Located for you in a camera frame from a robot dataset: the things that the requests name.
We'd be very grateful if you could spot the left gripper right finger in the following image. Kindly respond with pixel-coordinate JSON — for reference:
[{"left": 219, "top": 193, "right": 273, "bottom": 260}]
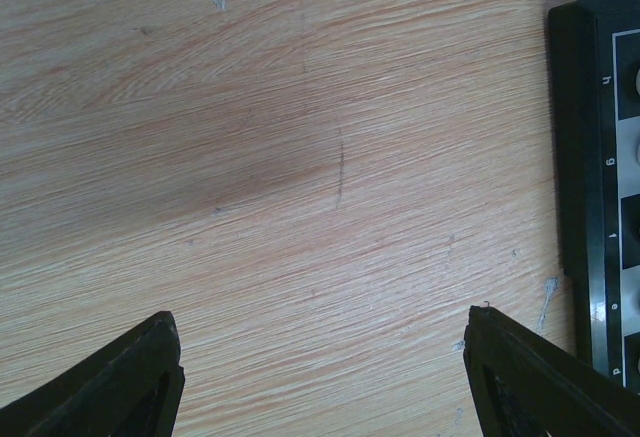
[{"left": 463, "top": 306, "right": 639, "bottom": 436}]

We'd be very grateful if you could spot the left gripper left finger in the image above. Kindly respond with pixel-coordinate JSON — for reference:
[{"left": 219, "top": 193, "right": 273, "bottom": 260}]
[{"left": 1, "top": 311, "right": 184, "bottom": 436}]

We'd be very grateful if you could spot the white rook h file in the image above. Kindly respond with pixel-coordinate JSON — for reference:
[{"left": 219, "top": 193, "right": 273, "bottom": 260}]
[{"left": 634, "top": 68, "right": 640, "bottom": 96}]

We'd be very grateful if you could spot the black chess board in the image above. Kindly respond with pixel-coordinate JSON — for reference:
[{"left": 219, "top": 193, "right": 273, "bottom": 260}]
[{"left": 548, "top": 0, "right": 639, "bottom": 392}]

